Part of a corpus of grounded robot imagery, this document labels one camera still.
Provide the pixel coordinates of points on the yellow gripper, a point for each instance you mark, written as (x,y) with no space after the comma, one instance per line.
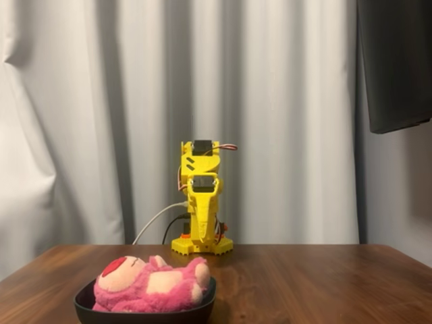
(202,202)

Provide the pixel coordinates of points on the pink strawberry bear plush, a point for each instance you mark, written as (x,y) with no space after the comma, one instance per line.
(162,287)

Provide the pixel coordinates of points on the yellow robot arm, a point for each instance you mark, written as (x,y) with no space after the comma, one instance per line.
(199,163)

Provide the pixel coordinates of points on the black orange table clamp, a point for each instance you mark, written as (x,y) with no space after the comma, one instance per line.
(224,227)
(185,235)

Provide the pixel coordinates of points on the dark green bowl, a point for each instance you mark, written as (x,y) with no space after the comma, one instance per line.
(145,319)

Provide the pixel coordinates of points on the white curtain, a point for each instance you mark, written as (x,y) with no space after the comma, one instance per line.
(101,101)

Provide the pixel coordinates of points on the black flat panel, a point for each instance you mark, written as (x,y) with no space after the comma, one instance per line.
(395,67)

